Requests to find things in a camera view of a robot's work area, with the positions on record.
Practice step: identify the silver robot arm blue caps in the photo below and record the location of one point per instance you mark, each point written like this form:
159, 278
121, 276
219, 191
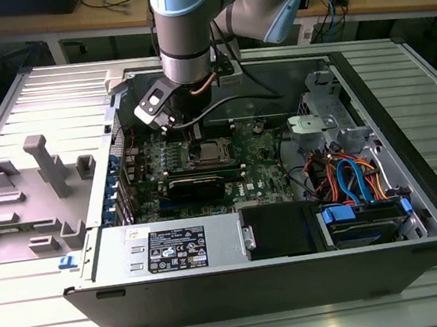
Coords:
183, 36

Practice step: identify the blue expansion slot clip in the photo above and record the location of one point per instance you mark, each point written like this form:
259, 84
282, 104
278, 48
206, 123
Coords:
113, 162
111, 200
112, 181
110, 217

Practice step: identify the black RAM slots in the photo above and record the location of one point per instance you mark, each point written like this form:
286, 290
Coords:
218, 128

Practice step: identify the black RAM stick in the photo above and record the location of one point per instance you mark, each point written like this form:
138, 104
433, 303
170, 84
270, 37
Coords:
203, 169

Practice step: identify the green motherboard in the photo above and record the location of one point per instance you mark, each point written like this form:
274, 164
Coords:
258, 158

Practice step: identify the black graphics card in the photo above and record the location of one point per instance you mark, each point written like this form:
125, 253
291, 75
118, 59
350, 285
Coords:
196, 190

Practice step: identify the wooden workbench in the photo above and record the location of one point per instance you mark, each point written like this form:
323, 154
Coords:
65, 19

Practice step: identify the black drive bay box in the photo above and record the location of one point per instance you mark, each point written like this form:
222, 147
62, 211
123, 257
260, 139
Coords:
278, 230

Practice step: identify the silver power supply unit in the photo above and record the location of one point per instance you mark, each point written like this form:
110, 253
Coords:
110, 256

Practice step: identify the small black adapter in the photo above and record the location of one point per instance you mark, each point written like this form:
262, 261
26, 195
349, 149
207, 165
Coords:
342, 0

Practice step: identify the grey parts rack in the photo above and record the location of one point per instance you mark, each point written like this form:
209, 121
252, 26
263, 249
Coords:
36, 206

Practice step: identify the black open PC case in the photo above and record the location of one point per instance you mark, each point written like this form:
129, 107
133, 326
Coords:
258, 290

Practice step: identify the small blue plastic clip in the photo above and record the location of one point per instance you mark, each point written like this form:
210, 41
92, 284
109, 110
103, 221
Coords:
67, 263

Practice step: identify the hard disk in blue carrier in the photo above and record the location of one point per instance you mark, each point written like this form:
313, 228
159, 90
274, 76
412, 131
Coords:
364, 229

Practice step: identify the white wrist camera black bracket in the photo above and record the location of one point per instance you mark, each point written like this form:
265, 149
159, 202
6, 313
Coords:
151, 104

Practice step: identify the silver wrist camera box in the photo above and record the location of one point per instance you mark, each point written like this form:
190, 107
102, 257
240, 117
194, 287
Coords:
231, 79

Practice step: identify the silver drive cage bracket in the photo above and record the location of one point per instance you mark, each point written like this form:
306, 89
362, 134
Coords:
309, 124

